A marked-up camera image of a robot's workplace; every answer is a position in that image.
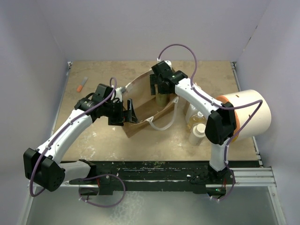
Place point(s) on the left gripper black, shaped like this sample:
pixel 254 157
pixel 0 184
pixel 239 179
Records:
pixel 123 116

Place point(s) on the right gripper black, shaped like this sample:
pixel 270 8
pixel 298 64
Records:
pixel 154 81

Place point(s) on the brown burlap canvas bag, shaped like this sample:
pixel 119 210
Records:
pixel 144 104

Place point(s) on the beige jar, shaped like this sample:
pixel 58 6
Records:
pixel 162 99

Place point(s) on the white bottle with black cap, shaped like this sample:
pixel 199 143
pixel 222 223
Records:
pixel 191 110

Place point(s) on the clear amber liquid bottle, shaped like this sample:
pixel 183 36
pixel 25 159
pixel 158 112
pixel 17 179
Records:
pixel 194 120

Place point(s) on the cream round bottle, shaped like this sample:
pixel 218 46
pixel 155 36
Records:
pixel 197 134

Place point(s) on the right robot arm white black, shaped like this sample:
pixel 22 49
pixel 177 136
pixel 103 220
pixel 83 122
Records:
pixel 221 121

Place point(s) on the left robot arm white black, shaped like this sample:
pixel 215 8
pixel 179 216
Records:
pixel 43 165

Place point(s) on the small orange capped tube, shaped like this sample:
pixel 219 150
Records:
pixel 80 87

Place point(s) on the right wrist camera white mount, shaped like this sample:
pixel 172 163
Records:
pixel 167 63

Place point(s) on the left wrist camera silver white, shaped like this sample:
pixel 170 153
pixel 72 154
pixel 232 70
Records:
pixel 119 92

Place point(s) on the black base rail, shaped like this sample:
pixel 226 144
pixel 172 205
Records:
pixel 155 176

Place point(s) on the aluminium frame rail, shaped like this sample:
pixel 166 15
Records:
pixel 253 173

